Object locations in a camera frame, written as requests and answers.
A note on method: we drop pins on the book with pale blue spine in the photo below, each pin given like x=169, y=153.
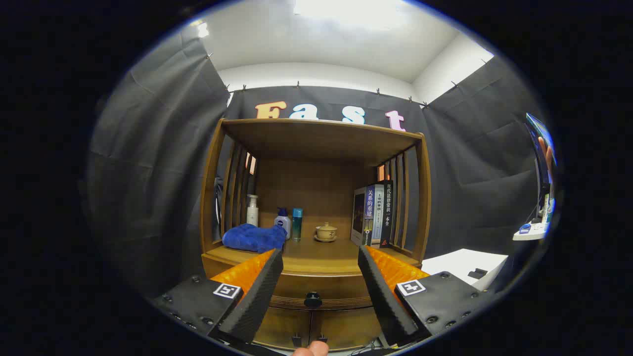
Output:
x=378, y=212

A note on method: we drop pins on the computer monitor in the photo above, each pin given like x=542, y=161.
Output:
x=536, y=133

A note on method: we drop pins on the book with black spine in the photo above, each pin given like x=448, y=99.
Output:
x=388, y=212

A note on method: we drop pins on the beige lidded teacup with saucer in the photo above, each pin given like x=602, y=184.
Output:
x=326, y=231

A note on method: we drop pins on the white bottle with blue cap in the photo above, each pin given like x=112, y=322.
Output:
x=283, y=225

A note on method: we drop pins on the wooden cabinet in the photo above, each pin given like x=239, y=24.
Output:
x=316, y=183

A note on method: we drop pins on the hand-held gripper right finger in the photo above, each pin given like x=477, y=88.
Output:
x=383, y=301

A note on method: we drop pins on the clear teal bottle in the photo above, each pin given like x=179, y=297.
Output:
x=296, y=227

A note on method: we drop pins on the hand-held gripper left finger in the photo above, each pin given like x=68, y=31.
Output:
x=259, y=301

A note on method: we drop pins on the wooden cabinet door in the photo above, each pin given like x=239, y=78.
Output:
x=346, y=324
x=287, y=326

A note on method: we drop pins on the black backdrop cloth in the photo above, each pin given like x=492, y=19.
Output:
x=148, y=173

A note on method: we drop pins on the wooden countertop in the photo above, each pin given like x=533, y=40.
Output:
x=321, y=257

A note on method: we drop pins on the white pump bottle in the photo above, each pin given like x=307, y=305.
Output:
x=252, y=215

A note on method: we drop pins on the blue towel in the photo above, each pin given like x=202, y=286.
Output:
x=252, y=238

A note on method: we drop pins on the white shelf with small items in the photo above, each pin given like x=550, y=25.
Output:
x=531, y=232

